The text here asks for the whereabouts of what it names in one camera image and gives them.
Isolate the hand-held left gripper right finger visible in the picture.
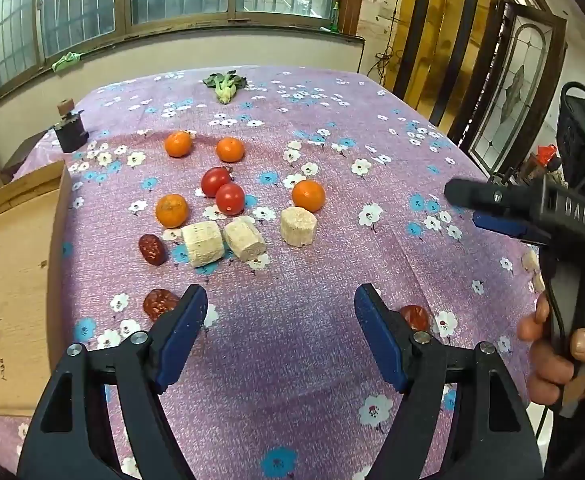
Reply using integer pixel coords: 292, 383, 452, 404
354, 284, 546, 480

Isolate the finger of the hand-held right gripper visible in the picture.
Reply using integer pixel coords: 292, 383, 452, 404
473, 211, 553, 247
444, 178, 546, 213

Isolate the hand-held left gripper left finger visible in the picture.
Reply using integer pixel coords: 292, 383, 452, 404
17, 284, 208, 480

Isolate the red date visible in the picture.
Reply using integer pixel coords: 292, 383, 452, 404
397, 304, 432, 332
138, 233, 167, 267
143, 288, 180, 322

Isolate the orange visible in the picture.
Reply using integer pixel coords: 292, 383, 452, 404
165, 131, 194, 158
155, 194, 190, 228
216, 137, 246, 163
291, 179, 327, 212

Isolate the red tomato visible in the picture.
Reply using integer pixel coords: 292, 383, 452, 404
201, 166, 233, 198
215, 182, 246, 217

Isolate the cardboard box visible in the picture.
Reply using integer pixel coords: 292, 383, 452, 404
0, 160, 73, 417

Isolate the person's right hand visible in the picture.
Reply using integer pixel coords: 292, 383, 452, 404
517, 292, 585, 406

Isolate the purple floral tablecloth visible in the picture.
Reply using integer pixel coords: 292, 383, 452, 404
0, 65, 548, 480

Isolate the stained glass door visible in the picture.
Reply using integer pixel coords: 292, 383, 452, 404
465, 2, 568, 178

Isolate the yellow and black panel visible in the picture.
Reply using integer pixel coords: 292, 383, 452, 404
391, 0, 508, 128

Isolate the green leafy vegetable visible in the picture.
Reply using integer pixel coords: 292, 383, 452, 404
202, 71, 247, 105

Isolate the green cloth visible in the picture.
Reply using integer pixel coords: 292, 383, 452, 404
51, 51, 84, 73

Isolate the black wall cable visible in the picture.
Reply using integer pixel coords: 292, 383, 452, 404
373, 0, 398, 81

